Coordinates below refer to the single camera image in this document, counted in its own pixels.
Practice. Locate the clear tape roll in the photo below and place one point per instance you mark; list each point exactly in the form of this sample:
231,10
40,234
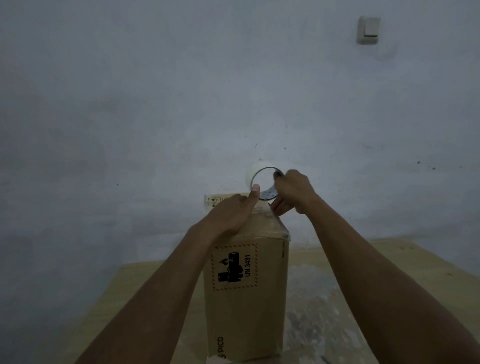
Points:
268,195

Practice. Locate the person's left hand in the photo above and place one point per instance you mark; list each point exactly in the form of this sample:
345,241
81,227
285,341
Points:
232,213

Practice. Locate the brown cardboard box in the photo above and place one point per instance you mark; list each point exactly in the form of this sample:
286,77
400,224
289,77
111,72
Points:
247,300

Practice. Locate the person's left forearm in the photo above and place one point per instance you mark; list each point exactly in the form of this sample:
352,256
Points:
146,303

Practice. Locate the person's right hand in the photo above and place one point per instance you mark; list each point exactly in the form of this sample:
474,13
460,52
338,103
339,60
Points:
296,191

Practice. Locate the person's right forearm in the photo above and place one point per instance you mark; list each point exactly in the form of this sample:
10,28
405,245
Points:
390,288

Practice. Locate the white wall switch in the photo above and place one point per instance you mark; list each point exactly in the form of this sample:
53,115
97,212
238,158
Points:
368,29

